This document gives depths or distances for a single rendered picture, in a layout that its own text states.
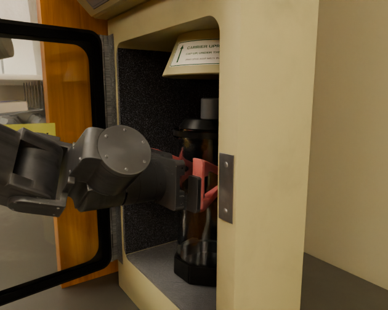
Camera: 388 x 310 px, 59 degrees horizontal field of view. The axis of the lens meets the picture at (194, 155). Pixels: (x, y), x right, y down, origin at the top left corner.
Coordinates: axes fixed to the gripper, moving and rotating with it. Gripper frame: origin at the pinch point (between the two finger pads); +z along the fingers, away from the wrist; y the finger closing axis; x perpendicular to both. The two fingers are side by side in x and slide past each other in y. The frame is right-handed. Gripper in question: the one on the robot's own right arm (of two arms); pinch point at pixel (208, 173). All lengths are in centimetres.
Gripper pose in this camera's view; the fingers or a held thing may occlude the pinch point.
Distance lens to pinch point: 51.8
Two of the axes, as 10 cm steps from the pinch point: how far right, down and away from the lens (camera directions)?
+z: 8.1, -0.6, 5.8
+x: -0.3, 9.9, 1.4
